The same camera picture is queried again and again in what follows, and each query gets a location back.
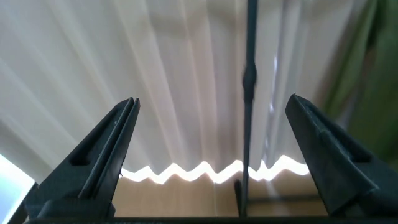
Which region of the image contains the black clothes rack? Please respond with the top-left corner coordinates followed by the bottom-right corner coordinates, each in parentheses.
top-left (233, 0), bottom-right (321, 218)

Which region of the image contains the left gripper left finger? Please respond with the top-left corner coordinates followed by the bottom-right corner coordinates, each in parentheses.
top-left (24, 97), bottom-right (141, 219)

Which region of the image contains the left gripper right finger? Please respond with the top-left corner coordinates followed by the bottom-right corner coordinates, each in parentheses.
top-left (285, 93), bottom-right (398, 218)

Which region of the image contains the green printed shirt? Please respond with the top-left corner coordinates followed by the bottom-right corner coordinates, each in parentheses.
top-left (323, 0), bottom-right (398, 170)

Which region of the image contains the beige curtain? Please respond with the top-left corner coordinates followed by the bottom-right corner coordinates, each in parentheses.
top-left (0, 0), bottom-right (379, 184)

